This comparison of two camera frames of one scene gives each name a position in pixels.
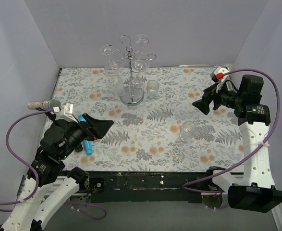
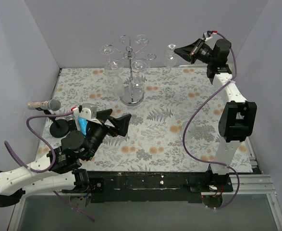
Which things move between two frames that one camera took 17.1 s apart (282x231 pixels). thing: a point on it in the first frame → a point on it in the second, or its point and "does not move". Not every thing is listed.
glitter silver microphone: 48,105 does not move
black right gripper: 212,99 → 196,51
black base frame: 144,186 does not move
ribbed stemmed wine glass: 118,86 does not move
